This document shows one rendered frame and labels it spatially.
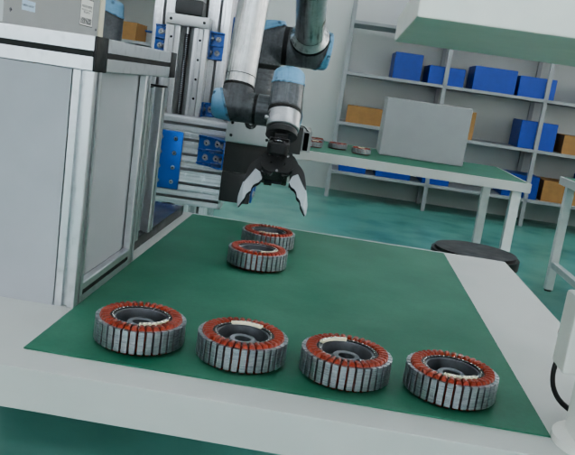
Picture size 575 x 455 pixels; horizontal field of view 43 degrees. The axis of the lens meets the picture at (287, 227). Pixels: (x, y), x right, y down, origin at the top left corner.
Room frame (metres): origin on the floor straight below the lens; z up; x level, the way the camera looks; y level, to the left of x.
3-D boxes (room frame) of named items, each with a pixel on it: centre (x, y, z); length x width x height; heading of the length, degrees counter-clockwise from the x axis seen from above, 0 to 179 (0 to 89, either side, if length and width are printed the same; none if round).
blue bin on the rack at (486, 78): (7.65, -1.84, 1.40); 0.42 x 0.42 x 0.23; 87
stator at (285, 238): (1.50, 0.04, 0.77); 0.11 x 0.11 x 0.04
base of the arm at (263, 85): (2.30, 0.15, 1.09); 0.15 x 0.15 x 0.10
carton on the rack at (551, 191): (7.61, -2.71, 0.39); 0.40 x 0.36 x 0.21; 176
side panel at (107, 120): (1.10, 0.28, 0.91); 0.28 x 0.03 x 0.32; 177
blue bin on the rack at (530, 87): (7.63, -2.27, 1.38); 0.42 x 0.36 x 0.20; 175
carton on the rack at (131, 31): (7.88, 2.02, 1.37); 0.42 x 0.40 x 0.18; 87
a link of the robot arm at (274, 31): (2.30, 0.14, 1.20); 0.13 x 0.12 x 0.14; 87
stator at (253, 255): (1.33, 0.05, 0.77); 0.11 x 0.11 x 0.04
